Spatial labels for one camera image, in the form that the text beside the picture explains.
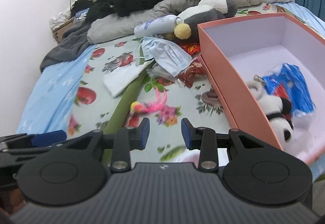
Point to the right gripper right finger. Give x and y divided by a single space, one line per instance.
202 139

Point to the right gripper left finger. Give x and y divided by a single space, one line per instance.
126 140

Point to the yellow pink bird toy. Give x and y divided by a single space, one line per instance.
149 107

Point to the white cloth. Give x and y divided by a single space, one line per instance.
118 80

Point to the clear plastic packet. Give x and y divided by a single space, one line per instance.
158 71

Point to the panda plush toy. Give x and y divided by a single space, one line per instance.
276 110

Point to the light blue face mask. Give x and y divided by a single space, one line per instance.
170 56

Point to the red foil wrapper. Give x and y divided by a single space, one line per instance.
195 67

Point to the blue tissue packet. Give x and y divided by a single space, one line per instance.
288 82

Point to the white rope keychain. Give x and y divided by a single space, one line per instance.
256 87

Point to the person's left hand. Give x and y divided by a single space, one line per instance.
11 202

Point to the green massage brush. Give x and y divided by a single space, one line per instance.
128 96

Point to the fruit print tablecloth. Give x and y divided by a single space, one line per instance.
198 104

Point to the blue star bedsheet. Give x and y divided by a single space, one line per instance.
71 96

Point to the orange cardboard box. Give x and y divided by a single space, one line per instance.
268 72

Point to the dark grey blanket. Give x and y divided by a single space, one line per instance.
74 43

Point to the white spray bottle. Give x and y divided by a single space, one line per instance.
159 26

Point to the cardboard box bedside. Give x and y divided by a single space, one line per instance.
58 33

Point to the grey penguin plush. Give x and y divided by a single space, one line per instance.
205 11

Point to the grey duvet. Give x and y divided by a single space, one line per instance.
114 26

